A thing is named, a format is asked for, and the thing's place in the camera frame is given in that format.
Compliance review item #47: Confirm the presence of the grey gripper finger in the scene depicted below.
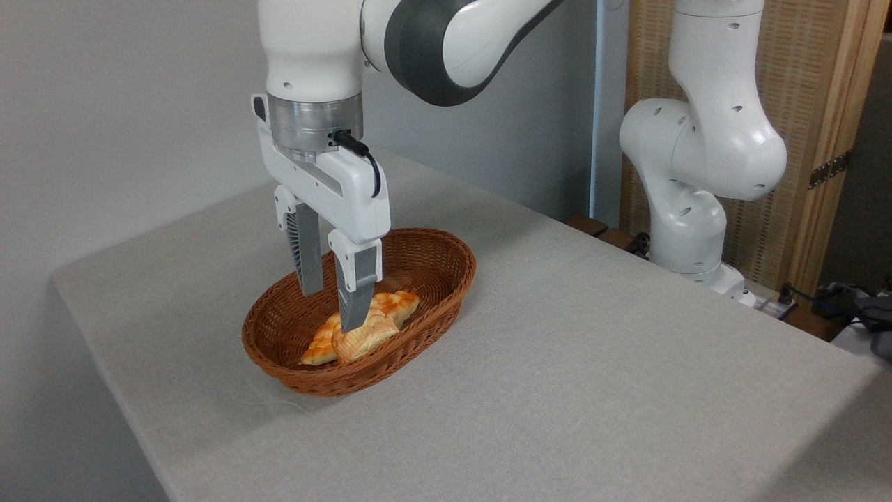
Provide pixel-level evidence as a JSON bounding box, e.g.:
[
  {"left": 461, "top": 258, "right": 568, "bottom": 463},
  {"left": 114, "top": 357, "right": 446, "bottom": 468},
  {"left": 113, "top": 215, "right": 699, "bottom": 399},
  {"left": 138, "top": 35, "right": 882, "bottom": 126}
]
[
  {"left": 328, "top": 229, "right": 383, "bottom": 334},
  {"left": 273, "top": 184, "right": 325, "bottom": 297}
]

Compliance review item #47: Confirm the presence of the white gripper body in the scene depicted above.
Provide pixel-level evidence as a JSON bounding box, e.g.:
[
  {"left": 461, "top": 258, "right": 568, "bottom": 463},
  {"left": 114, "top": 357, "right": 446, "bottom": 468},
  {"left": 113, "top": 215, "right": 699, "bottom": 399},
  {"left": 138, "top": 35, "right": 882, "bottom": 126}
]
[{"left": 252, "top": 94, "right": 392, "bottom": 245}]

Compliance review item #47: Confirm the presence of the round bread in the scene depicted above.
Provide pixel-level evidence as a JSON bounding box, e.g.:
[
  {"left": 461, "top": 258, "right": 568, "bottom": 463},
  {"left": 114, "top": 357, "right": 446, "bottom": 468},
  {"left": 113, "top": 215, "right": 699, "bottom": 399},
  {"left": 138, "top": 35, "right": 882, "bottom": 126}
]
[{"left": 330, "top": 310, "right": 401, "bottom": 365}]

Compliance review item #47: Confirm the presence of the long braided bread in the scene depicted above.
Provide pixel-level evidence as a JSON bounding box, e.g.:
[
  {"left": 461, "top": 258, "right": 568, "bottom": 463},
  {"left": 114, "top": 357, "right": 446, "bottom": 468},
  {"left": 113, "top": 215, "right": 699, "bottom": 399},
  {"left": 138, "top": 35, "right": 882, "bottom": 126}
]
[{"left": 300, "top": 290, "right": 421, "bottom": 367}]

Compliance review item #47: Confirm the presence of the brown woven wicker basket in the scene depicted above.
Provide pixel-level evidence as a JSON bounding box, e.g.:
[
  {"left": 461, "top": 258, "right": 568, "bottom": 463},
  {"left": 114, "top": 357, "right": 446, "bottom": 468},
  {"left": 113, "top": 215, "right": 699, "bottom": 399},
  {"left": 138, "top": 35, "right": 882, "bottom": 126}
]
[{"left": 241, "top": 227, "right": 478, "bottom": 398}]

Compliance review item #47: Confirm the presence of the dark wooden block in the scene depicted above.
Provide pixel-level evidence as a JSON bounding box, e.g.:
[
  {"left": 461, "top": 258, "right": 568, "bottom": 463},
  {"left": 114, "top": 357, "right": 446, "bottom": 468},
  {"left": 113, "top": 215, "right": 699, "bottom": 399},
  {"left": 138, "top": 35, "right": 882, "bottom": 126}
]
[
  {"left": 563, "top": 214, "right": 610, "bottom": 238},
  {"left": 598, "top": 229, "right": 640, "bottom": 253}
]

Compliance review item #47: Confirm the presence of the white power strip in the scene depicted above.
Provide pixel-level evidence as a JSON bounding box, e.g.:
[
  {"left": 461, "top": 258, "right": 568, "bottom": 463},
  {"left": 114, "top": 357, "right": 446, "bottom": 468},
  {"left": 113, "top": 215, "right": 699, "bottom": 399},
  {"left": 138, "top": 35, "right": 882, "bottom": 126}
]
[{"left": 744, "top": 293, "right": 799, "bottom": 322}]

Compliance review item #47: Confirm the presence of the wooden woven folding screen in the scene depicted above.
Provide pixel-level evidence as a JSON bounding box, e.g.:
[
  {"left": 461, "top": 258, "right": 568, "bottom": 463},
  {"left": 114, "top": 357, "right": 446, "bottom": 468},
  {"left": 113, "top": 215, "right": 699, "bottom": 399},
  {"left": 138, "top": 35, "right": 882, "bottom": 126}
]
[{"left": 620, "top": 0, "right": 892, "bottom": 296}]

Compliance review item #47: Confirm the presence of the metal screen hinge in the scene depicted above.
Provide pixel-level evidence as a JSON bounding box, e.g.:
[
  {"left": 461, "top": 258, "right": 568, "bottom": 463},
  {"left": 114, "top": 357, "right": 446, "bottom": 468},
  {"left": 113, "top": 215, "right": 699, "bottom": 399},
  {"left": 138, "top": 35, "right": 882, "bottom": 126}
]
[{"left": 808, "top": 149, "right": 852, "bottom": 191}]

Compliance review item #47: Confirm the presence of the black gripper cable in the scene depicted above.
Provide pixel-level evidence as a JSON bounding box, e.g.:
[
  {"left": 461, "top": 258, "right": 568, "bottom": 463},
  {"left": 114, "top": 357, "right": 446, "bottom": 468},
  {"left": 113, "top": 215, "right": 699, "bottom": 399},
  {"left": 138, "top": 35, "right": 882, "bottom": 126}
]
[{"left": 331, "top": 129, "right": 383, "bottom": 199}]

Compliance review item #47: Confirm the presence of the white vertical post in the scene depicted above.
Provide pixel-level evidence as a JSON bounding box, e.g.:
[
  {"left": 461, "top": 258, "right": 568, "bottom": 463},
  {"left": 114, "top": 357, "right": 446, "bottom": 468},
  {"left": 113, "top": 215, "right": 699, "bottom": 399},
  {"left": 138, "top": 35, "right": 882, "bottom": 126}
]
[{"left": 589, "top": 0, "right": 630, "bottom": 228}]

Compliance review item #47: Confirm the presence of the black plug with cable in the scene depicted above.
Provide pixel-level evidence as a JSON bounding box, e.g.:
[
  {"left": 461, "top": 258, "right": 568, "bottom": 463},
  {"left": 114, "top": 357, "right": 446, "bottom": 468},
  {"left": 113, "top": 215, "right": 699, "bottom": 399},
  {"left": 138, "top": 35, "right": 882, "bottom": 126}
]
[{"left": 778, "top": 282, "right": 859, "bottom": 318}]

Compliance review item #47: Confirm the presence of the grey bundle of cables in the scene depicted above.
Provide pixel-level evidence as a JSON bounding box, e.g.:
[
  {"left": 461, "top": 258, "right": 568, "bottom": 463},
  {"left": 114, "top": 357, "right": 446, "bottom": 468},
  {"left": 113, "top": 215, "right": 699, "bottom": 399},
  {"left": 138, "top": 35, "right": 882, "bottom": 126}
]
[{"left": 829, "top": 280, "right": 892, "bottom": 362}]

